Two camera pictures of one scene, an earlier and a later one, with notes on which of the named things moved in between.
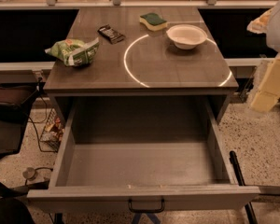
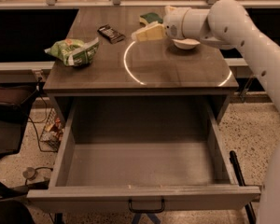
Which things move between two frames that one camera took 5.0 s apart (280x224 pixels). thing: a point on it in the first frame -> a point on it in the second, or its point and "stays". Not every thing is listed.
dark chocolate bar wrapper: (110, 35) stays
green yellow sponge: (153, 21) stays
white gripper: (279, 28) -> (174, 25)
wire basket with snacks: (53, 132) stays
